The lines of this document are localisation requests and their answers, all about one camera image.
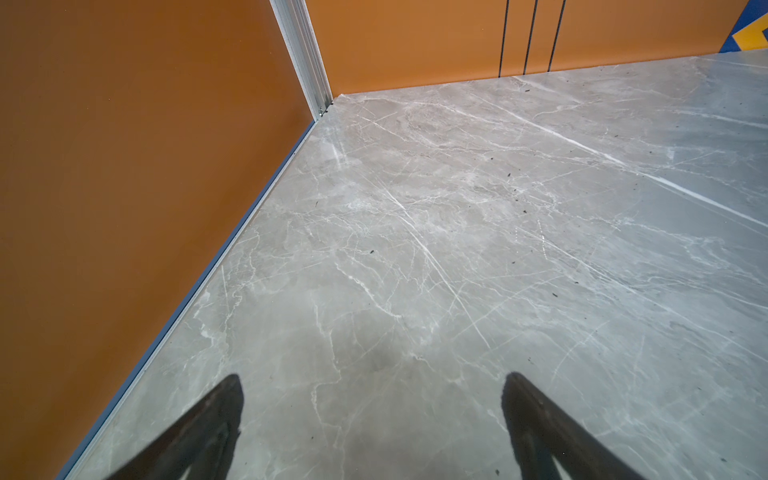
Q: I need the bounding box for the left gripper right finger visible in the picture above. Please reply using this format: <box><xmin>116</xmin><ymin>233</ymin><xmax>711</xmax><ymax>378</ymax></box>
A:
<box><xmin>501</xmin><ymin>372</ymin><xmax>642</xmax><ymax>479</ymax></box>

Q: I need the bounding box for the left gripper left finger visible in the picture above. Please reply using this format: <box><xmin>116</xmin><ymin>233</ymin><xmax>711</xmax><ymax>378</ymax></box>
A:
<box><xmin>110</xmin><ymin>374</ymin><xmax>244</xmax><ymax>479</ymax></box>

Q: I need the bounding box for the left corner aluminium post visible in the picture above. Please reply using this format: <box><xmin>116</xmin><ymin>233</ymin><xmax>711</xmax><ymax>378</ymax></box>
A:
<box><xmin>270</xmin><ymin>0</ymin><xmax>333</xmax><ymax>121</ymax></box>

